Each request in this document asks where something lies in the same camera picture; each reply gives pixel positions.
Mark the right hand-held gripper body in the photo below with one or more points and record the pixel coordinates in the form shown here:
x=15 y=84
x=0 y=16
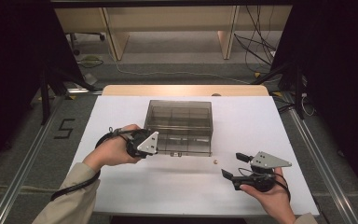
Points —
x=268 y=161

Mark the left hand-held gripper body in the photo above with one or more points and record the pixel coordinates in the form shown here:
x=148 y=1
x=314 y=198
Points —
x=147 y=144

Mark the smoky clear drawer organizer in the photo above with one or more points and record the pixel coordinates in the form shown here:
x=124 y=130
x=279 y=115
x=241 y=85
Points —
x=180 y=115

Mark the person's left hand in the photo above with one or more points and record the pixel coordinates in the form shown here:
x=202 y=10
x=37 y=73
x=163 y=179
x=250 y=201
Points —
x=112 y=152

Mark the person's right hand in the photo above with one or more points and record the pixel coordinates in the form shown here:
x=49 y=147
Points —
x=276 y=199

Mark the light wooden table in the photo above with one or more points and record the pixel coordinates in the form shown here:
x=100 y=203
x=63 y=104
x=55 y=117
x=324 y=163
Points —
x=183 y=90

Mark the black metal stand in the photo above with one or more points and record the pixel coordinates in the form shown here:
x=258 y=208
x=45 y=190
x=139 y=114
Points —
x=45 y=99
x=298 y=93

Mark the black curtain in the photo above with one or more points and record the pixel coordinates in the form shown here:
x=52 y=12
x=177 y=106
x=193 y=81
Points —
x=9 y=62
x=338 y=77

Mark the office chair base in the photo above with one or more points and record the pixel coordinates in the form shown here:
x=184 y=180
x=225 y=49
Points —
x=87 y=34

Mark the beige office desk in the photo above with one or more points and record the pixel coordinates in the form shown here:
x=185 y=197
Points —
x=174 y=18

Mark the long aluminium floor rail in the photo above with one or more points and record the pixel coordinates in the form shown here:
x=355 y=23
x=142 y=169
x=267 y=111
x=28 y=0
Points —
x=326 y=168
x=18 y=177

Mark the short aluminium rail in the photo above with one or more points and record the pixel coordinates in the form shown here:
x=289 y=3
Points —
x=84 y=90

